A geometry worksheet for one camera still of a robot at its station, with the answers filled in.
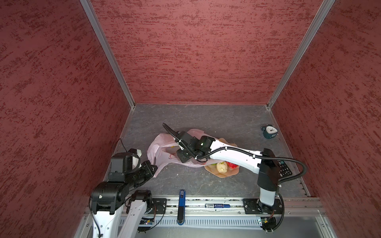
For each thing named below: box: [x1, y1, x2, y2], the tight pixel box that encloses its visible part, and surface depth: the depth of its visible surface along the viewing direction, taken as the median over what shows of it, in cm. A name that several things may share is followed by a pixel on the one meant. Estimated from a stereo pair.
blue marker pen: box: [204, 203, 231, 209], surface depth 75 cm
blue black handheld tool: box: [177, 189, 187, 226], surface depth 75 cm
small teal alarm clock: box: [260, 123, 279, 140], surface depth 102 cm
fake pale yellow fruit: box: [216, 161, 228, 174], surface depth 83 cm
